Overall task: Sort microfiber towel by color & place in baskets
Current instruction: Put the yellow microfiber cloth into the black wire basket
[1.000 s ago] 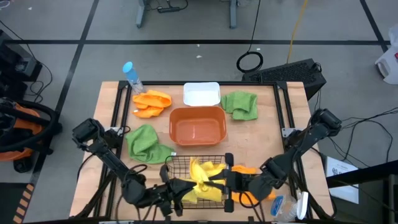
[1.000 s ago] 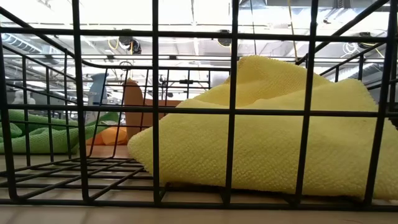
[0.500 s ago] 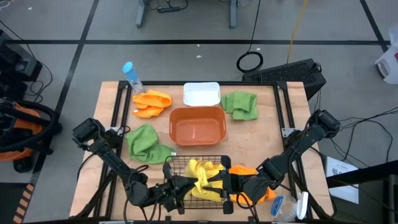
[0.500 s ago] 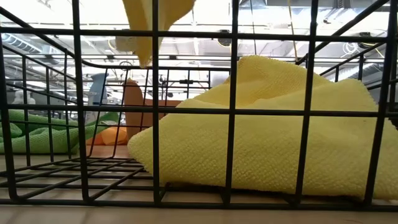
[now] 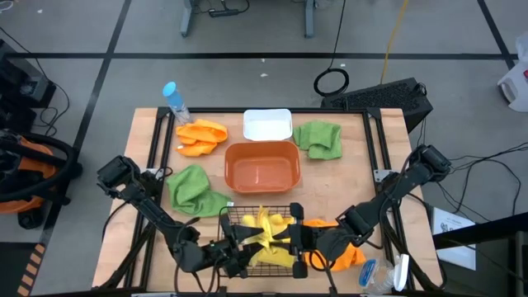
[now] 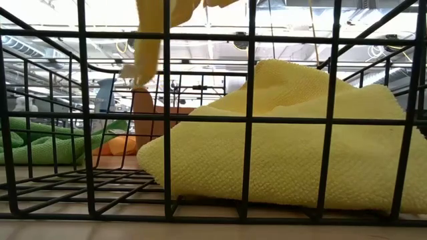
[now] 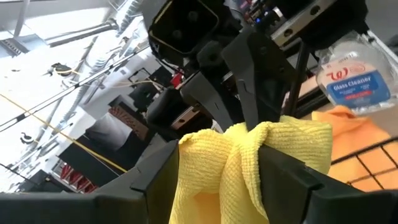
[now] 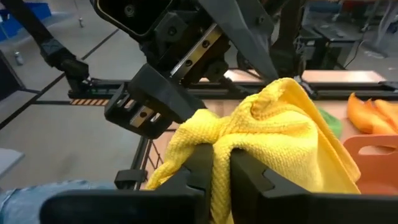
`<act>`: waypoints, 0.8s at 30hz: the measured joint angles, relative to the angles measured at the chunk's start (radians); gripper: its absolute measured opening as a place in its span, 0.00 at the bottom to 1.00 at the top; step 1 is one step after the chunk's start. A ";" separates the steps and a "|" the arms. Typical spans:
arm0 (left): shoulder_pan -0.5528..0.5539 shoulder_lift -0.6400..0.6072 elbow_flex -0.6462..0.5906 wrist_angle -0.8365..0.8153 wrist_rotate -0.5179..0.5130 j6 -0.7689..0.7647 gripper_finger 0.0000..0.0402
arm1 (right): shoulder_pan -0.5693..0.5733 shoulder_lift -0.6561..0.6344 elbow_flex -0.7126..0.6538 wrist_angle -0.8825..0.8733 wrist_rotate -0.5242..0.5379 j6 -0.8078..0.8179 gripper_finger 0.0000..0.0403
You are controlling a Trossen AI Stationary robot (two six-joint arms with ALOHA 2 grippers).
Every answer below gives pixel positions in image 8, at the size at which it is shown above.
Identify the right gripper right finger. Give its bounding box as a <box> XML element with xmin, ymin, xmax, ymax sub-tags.
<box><xmin>229</xmin><ymin>148</ymin><xmax>398</xmax><ymax>224</ymax></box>

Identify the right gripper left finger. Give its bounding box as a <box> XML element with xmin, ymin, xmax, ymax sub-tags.
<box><xmin>39</xmin><ymin>142</ymin><xmax>216</xmax><ymax>224</ymax></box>

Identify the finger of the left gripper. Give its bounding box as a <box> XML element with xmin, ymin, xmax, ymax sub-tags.
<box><xmin>103</xmin><ymin>63</ymin><xmax>208</xmax><ymax>139</ymax></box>
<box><xmin>198</xmin><ymin>0</ymin><xmax>279</xmax><ymax>83</ymax></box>

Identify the yellow microfiber towel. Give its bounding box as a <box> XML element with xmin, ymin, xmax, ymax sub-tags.
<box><xmin>145</xmin><ymin>77</ymin><xmax>362</xmax><ymax>224</ymax></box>

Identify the green microfiber towel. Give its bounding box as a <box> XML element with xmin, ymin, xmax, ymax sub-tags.
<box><xmin>318</xmin><ymin>108</ymin><xmax>343</xmax><ymax>140</ymax></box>

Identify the orange microfiber towel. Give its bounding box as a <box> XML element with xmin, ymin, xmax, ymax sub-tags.
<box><xmin>346</xmin><ymin>92</ymin><xmax>398</xmax><ymax>136</ymax></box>

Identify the yellow black hazard strip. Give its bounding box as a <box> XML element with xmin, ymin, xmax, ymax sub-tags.
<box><xmin>69</xmin><ymin>98</ymin><xmax>111</xmax><ymax>107</ymax></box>

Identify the orange plastic basket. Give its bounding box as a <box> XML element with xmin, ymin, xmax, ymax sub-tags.
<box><xmin>343</xmin><ymin>134</ymin><xmax>398</xmax><ymax>196</ymax></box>

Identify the black equipment cart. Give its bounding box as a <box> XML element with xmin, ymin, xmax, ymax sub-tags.
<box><xmin>297</xmin><ymin>0</ymin><xmax>398</xmax><ymax>71</ymax></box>

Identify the person's leg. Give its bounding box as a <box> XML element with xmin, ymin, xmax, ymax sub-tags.
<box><xmin>0</xmin><ymin>179</ymin><xmax>118</xmax><ymax>224</ymax></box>

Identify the blue storage bin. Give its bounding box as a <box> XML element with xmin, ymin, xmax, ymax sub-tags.
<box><xmin>0</xmin><ymin>2</ymin><xmax>52</xmax><ymax>43</ymax></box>

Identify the black table-level camera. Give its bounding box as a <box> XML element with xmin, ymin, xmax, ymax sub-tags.
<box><xmin>114</xmin><ymin>169</ymin><xmax>149</xmax><ymax>191</ymax></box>

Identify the black wire basket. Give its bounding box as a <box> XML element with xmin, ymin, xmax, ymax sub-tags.
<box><xmin>141</xmin><ymin>138</ymin><xmax>165</xmax><ymax>175</ymax></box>

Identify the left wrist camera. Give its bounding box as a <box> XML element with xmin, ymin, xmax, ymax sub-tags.
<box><xmin>90</xmin><ymin>0</ymin><xmax>174</xmax><ymax>37</ymax></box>

